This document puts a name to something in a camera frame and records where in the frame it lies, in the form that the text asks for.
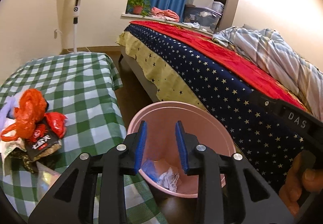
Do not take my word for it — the blue plastic bag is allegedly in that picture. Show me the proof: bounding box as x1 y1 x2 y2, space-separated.
141 159 159 182

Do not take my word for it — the black red snack packet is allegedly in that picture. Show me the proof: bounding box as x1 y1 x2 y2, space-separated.
25 123 62 162

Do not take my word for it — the white printed paper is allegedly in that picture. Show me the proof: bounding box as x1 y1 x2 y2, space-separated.
157 167 180 192

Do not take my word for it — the right human hand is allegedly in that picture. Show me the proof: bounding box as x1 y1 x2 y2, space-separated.
279 151 323 217

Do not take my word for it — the green white checkered tablecloth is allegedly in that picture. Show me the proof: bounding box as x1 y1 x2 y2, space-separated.
1 53 168 223

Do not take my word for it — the red wrapper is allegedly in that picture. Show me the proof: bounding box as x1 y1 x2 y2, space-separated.
44 112 67 139

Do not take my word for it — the navy star bed cover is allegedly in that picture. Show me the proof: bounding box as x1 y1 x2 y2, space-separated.
117 23 308 189

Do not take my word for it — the fan wall plug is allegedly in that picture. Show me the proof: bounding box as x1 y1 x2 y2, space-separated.
54 29 62 39

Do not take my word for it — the orange plastic bag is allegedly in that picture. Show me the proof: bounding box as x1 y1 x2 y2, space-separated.
1 88 48 142

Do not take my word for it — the leopard pattern wrapper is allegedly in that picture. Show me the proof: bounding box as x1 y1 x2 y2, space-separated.
9 148 38 174

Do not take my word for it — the striped grey quilt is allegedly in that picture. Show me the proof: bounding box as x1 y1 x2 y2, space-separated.
212 27 323 120

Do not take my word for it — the pink clothes pile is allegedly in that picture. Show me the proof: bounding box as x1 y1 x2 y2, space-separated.
151 7 180 22

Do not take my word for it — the red blanket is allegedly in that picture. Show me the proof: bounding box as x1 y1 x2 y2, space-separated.
130 21 306 110

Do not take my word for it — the pink plastic trash bin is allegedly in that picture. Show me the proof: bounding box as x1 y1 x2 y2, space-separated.
127 101 236 198

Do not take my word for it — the white box on storage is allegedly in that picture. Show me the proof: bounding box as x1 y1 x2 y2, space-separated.
185 0 214 9

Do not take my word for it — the clear plastic storage box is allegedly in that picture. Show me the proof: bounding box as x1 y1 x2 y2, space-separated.
183 5 222 33

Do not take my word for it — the white torn paper bag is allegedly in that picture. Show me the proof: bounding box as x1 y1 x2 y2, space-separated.
1 137 26 176

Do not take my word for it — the potted green plant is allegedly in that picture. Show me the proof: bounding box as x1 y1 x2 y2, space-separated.
126 0 151 17

